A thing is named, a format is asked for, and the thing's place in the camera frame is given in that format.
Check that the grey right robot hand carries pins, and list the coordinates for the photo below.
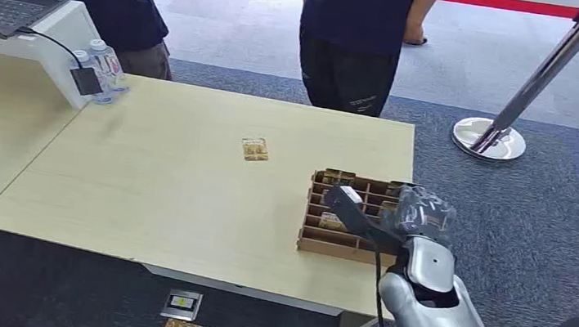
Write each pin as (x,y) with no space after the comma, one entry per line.
(426,210)

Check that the person's hand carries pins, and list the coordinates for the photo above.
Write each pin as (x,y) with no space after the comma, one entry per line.
(415,34)

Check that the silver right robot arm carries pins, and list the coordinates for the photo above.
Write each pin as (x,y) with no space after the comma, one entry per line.
(440,321)

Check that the gold patterned card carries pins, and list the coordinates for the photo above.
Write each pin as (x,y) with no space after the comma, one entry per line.
(255,149)
(338,178)
(333,222)

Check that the slotted cardboard card box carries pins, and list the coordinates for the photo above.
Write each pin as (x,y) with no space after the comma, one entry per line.
(330,240)

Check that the white desk riser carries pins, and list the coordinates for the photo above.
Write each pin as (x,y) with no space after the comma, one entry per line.
(59,30)

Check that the black power adapter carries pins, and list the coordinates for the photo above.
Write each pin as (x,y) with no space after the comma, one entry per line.
(85,82)

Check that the clear plastic water bottle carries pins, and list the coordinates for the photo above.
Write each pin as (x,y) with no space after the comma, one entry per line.
(110,68)
(95,87)

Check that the metal floor socket box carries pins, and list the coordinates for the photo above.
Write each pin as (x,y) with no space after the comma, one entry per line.
(181,304)

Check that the chrome stanchion post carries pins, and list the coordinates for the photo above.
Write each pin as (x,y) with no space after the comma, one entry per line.
(527,91)

